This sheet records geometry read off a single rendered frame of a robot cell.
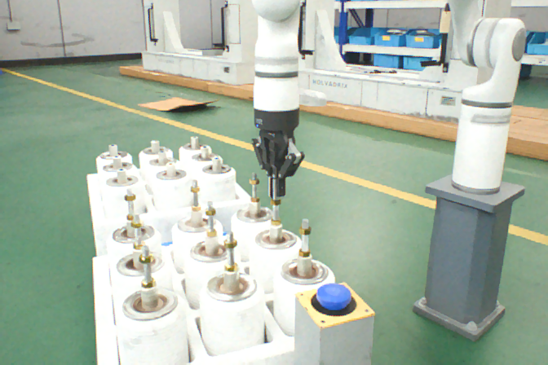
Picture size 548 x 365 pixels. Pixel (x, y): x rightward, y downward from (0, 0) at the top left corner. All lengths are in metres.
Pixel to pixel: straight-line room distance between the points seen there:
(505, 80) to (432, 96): 1.79
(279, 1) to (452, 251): 0.62
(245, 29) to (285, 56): 3.22
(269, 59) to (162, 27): 4.43
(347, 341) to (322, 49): 2.96
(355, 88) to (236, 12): 1.35
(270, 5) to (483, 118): 0.47
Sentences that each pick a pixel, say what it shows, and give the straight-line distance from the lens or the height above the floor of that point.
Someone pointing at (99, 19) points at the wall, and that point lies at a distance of 7.23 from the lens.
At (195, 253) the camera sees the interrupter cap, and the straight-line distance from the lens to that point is 0.82.
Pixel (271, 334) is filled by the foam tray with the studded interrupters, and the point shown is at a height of 0.18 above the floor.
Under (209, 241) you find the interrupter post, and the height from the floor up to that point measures 0.28.
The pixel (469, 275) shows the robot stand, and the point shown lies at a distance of 1.05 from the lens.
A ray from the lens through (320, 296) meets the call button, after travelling 0.57.
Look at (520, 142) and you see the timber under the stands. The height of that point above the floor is 0.06.
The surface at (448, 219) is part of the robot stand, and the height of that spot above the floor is 0.24.
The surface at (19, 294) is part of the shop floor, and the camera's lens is 1.32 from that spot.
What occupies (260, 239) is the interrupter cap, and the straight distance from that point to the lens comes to 0.86.
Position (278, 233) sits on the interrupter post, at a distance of 0.84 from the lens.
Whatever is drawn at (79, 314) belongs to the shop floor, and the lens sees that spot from 1.18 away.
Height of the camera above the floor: 0.64
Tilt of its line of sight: 17 degrees down
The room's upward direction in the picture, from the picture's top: straight up
